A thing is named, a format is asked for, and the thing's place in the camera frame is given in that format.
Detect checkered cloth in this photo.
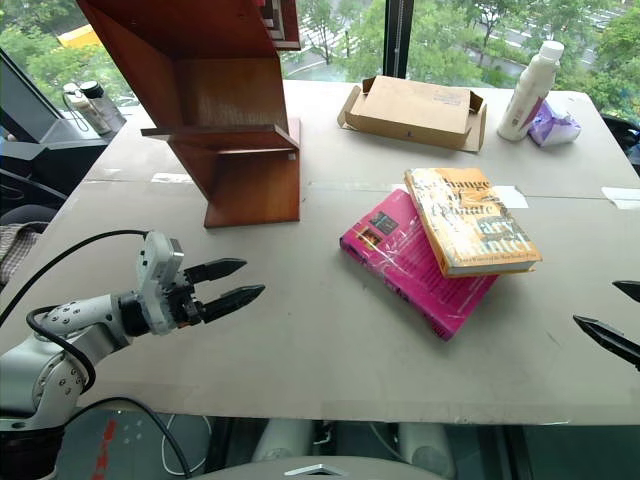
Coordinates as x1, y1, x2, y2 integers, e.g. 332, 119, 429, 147
0, 222, 42, 289

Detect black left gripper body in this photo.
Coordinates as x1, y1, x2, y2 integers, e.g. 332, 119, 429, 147
169, 267, 207, 329

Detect purple tissue pack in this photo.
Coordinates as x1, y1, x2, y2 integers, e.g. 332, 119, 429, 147
527, 98, 583, 148

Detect books on shelf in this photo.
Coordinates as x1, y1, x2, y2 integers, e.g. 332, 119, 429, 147
254, 0, 303, 52

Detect white plastic bottle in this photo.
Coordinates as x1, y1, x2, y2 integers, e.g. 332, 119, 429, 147
496, 40, 566, 143

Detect brown wooden bookshelf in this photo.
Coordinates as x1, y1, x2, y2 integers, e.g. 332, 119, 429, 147
75, 0, 303, 229

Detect white cable under table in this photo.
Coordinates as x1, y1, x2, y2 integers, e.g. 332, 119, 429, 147
160, 413, 215, 476

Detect orange hardcover book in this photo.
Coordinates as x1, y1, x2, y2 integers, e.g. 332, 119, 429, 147
403, 167, 544, 279

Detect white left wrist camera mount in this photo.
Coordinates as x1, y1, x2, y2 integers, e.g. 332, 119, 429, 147
132, 230, 187, 335

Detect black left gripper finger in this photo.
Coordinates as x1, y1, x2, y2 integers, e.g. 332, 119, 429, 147
198, 284, 267, 325
183, 257, 248, 286

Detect white tape strip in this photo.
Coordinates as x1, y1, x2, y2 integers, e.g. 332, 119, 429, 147
600, 186, 640, 211

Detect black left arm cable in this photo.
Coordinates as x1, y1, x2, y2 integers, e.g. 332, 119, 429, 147
0, 229, 194, 479

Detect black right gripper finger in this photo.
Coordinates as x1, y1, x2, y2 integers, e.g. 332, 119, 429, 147
572, 314, 640, 372
612, 280, 640, 303

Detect white tape piece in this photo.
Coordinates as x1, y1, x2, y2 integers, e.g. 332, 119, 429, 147
490, 185, 530, 211

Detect clear water bottle black lid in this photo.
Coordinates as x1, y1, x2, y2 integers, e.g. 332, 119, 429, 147
79, 80, 127, 135

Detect black office chair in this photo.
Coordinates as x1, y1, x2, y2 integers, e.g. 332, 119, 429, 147
599, 113, 640, 179

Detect pink paperback book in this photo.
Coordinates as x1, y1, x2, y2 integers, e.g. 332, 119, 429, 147
339, 188, 500, 340

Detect white bottle with strap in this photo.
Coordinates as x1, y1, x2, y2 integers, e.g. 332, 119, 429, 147
61, 82, 101, 134

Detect open cardboard box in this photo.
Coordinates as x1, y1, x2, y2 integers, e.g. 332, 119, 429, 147
335, 75, 488, 153

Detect grey monitor back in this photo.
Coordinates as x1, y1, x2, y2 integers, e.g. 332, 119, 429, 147
0, 47, 66, 146

